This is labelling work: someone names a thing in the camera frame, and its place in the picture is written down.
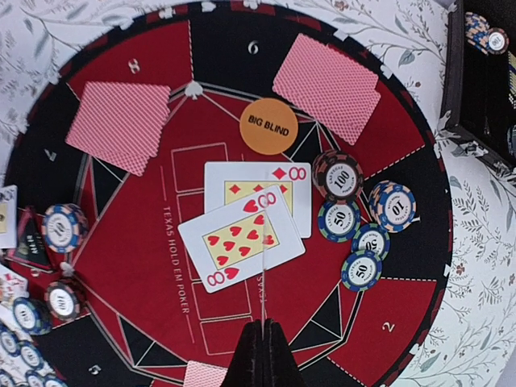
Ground triangular all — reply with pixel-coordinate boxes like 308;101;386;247
6;206;54;273

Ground face down card seat four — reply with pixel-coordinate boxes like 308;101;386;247
184;360;227;387

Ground green chip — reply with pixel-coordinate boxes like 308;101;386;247
352;223;390;260
0;324;20;357

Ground brown chip stack seat ten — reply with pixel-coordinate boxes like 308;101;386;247
312;149;364;204

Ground face down cards seat ten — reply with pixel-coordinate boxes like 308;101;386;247
273;34;381;145

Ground eight of hearts card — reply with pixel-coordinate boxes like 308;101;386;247
178;185;306;293

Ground green chip stack seat six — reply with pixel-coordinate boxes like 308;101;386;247
12;297;52;335

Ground face down card seat eight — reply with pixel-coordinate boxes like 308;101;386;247
65;81;170;177

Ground black poker chip case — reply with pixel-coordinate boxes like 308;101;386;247
440;1;515;174

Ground blue chip stack seat one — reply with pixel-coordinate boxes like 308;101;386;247
368;181;417;233

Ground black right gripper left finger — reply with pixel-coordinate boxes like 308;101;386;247
221;320;262;387

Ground round red black poker mat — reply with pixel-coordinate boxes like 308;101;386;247
1;2;453;386

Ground orange big blind button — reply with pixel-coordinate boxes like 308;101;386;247
239;98;298;156

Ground green chip stack seat ten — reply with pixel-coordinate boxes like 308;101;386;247
317;202;361;243

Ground three of spades card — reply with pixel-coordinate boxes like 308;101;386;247
0;185;18;249

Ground green chip seat one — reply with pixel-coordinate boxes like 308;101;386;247
340;250;383;292

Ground eight of diamonds card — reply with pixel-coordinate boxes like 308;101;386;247
204;161;312;239

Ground king of diamonds card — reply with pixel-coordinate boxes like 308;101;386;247
0;264;30;312

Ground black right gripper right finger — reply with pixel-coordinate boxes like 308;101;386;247
264;318;307;387

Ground green chip table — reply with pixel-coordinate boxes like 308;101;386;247
25;370;68;387
19;340;44;370

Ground blue chip stack seat seven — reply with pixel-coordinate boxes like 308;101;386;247
41;203;89;254

